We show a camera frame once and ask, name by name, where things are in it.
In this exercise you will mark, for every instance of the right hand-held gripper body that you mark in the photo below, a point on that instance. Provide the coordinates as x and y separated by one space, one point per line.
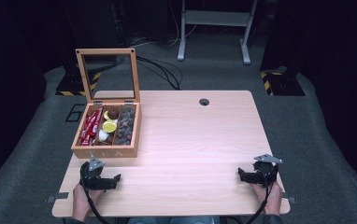
265 172

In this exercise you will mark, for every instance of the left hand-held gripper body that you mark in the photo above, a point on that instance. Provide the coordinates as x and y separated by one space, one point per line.
94 179

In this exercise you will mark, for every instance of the wooden box with glass lid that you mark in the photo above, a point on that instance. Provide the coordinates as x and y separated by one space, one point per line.
106 152

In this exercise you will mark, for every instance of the person's left hand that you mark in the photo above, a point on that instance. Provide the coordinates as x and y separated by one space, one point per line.
83 200

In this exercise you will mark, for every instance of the person's right hand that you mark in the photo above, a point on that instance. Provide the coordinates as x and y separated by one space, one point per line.
271 199

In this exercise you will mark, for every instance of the grey table clamp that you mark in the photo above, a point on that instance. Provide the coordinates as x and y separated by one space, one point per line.
290 199
58 196

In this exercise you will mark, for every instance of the white capsule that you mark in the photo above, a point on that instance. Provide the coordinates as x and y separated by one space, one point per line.
103 135

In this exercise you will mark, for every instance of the pile of dark grey packets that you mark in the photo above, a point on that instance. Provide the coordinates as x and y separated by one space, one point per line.
124 127

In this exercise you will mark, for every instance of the bundle of red packets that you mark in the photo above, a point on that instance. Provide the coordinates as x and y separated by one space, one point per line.
91 127

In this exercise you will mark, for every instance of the large yellow-lid capsule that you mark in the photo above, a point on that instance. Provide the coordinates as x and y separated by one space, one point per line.
109 126

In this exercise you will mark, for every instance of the small yellow-lid capsule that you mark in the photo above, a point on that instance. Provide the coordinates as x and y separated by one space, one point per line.
105 115

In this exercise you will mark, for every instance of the brown coffee capsule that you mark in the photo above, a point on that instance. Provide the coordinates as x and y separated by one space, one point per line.
113 112

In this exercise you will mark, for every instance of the black yellow striped base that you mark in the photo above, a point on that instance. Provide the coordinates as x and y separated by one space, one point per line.
77 82
281 82

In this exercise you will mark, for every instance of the white metal stand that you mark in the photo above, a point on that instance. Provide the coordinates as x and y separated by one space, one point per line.
214 18

